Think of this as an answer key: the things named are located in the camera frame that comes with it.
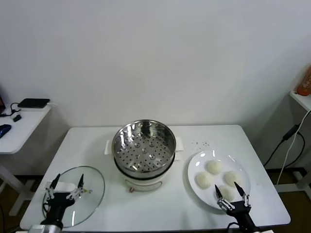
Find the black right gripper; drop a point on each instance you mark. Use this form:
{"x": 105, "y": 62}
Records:
{"x": 239, "y": 212}

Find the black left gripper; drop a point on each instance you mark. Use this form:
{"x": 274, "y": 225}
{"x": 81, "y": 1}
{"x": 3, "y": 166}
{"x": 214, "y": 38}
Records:
{"x": 58, "y": 199}

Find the white steamed baozi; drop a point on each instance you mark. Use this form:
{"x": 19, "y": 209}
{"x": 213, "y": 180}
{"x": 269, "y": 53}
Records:
{"x": 228, "y": 193}
{"x": 214, "y": 167}
{"x": 232, "y": 176}
{"x": 204, "y": 180}

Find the stainless steel steamer basket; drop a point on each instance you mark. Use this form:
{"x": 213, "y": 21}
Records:
{"x": 170, "y": 139}

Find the round glass pot lid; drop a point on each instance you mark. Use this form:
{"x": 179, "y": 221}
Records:
{"x": 96, "y": 197}

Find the white round plate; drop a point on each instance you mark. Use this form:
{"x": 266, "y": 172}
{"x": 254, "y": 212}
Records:
{"x": 194, "y": 174}

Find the white side table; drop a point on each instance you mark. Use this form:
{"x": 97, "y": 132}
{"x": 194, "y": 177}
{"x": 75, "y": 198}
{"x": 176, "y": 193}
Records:
{"x": 24, "y": 126}

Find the white electric cooker pot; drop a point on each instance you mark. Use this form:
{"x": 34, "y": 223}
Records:
{"x": 143, "y": 184}

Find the flat white box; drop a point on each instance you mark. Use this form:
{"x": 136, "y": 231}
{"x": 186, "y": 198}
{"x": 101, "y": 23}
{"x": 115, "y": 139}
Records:
{"x": 36, "y": 109}

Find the blue computer mouse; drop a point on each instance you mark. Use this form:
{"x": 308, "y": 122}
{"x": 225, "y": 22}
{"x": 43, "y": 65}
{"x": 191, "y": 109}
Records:
{"x": 4, "y": 129}

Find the small black adapter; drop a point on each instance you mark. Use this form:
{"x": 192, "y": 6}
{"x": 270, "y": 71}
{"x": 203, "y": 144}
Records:
{"x": 17, "y": 118}

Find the flat black box device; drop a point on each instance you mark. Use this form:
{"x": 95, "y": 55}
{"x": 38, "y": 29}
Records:
{"x": 34, "y": 102}

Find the dark laptop edge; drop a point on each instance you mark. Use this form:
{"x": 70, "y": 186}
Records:
{"x": 2, "y": 99}

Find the orange bottle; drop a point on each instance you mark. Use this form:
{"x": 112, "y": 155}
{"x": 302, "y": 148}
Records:
{"x": 305, "y": 82}

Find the white desk with frame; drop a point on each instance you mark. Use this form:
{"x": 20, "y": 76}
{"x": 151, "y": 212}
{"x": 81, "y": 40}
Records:
{"x": 302, "y": 99}

